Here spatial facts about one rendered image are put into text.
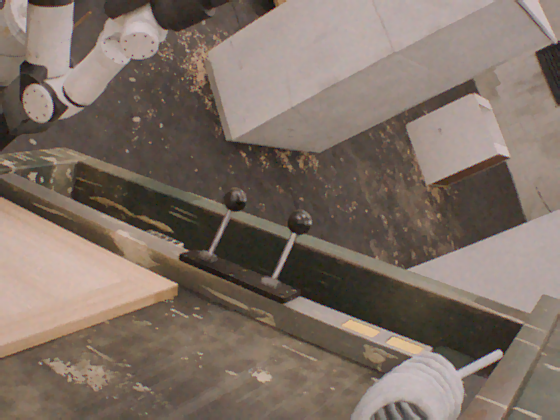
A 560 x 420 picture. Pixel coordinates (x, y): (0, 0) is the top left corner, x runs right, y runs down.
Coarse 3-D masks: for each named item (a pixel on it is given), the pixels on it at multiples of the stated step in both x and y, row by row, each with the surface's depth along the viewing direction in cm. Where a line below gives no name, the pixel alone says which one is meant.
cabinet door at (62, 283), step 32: (0, 224) 111; (32, 224) 114; (0, 256) 98; (32, 256) 101; (64, 256) 104; (96, 256) 106; (0, 288) 88; (32, 288) 90; (64, 288) 93; (96, 288) 95; (128, 288) 97; (160, 288) 99; (0, 320) 79; (32, 320) 81; (64, 320) 83; (96, 320) 87; (0, 352) 73
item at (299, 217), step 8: (288, 216) 101; (296, 216) 100; (304, 216) 100; (288, 224) 101; (296, 224) 100; (304, 224) 100; (296, 232) 101; (304, 232) 101; (288, 240) 101; (288, 248) 100; (280, 256) 100; (280, 264) 100; (264, 280) 99; (272, 280) 99; (272, 288) 98
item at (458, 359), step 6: (162, 234) 139; (438, 348) 107; (444, 348) 107; (450, 348) 108; (438, 354) 105; (444, 354) 105; (450, 354) 105; (456, 354) 106; (462, 354) 106; (450, 360) 103; (456, 360) 104; (462, 360) 104; (468, 360) 104; (474, 360) 105; (456, 366) 101; (462, 366) 102
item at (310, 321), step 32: (0, 192) 131; (32, 192) 125; (64, 224) 120; (96, 224) 115; (128, 224) 117; (128, 256) 112; (160, 256) 108; (192, 288) 105; (224, 288) 101; (288, 320) 96; (320, 320) 93; (352, 320) 95; (352, 352) 91; (384, 352) 88
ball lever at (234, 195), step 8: (232, 192) 106; (240, 192) 106; (224, 200) 107; (232, 200) 106; (240, 200) 106; (232, 208) 106; (240, 208) 107; (224, 216) 107; (224, 224) 106; (216, 240) 106; (200, 256) 105; (208, 256) 104; (216, 256) 105
